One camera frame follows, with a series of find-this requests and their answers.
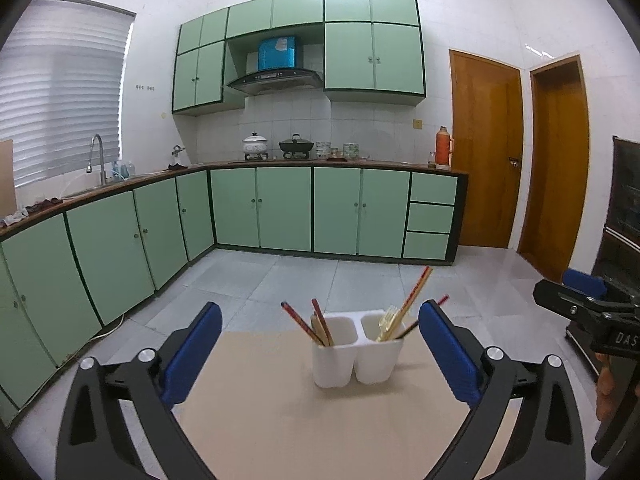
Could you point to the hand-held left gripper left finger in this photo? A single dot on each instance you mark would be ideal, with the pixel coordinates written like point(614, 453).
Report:
point(192, 355)

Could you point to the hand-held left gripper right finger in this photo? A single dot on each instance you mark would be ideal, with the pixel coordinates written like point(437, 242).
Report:
point(447, 355)

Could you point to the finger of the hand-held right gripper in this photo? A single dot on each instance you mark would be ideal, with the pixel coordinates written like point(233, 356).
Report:
point(565, 300)
point(585, 282)

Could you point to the white two-compartment utensil holder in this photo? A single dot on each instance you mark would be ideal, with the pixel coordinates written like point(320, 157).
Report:
point(340, 360)

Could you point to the person's right hand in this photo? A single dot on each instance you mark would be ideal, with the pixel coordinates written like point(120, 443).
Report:
point(605, 390)

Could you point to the cream plastic fork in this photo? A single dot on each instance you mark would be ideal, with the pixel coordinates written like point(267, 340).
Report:
point(389, 322)

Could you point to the black cabinet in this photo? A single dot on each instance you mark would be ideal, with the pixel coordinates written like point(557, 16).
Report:
point(625, 220)

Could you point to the green drawer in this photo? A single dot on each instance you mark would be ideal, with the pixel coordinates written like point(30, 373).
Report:
point(431, 218)
point(426, 246)
point(433, 188)

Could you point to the plain wooden door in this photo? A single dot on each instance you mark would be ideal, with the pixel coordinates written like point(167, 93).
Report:
point(552, 175)

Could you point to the green base cabinets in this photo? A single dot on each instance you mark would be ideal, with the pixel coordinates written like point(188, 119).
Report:
point(285, 210)

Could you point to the small glass jar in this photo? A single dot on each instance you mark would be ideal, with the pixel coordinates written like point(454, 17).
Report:
point(431, 160)

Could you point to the orange thermos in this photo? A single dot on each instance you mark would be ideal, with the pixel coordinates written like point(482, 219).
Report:
point(443, 147)

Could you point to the clear bottles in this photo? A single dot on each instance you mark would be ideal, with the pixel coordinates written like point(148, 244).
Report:
point(123, 170)

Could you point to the dark cloth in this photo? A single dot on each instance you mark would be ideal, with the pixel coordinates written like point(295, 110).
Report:
point(44, 206)

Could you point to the white cooking pot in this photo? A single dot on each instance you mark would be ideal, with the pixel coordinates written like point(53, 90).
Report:
point(255, 146)

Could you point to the chrome faucet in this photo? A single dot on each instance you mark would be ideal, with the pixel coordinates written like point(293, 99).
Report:
point(100, 147)

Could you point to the black wok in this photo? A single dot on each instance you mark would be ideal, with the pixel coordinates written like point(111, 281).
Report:
point(296, 147)

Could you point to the black range hood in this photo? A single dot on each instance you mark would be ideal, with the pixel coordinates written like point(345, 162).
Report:
point(275, 80)

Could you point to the white window blind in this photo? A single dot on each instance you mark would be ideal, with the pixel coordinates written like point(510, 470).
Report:
point(65, 95)

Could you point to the blue hood chimney cover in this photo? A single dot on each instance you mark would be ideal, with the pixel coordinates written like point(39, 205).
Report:
point(278, 52)

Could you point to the narrow green wall cabinet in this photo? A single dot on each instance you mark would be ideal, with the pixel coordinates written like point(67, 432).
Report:
point(275, 12)

